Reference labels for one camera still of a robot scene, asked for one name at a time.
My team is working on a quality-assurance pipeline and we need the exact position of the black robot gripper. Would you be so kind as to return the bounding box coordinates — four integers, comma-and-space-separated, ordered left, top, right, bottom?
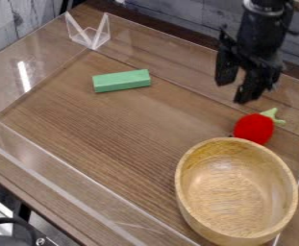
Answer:
215, 10, 285, 105

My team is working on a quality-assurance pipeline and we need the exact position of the red plush strawberry toy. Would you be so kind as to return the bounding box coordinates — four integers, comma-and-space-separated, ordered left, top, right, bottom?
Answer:
232, 108, 285, 145

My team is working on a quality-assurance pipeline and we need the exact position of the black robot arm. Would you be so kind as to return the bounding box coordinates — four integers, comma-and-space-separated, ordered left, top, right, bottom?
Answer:
215, 0, 299, 104

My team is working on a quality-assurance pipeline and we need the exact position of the green rectangular block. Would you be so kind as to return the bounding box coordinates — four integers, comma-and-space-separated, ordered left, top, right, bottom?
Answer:
92, 69, 151, 93

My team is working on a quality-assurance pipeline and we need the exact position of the light wooden bowl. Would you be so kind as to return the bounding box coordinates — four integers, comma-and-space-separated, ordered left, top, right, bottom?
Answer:
175, 137, 298, 246

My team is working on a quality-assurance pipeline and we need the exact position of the clear acrylic table enclosure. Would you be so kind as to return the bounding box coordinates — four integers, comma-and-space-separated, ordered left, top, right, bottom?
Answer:
0, 9, 299, 246

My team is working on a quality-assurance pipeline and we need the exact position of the black cable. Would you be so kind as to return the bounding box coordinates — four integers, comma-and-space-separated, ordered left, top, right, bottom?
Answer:
0, 216, 39, 246

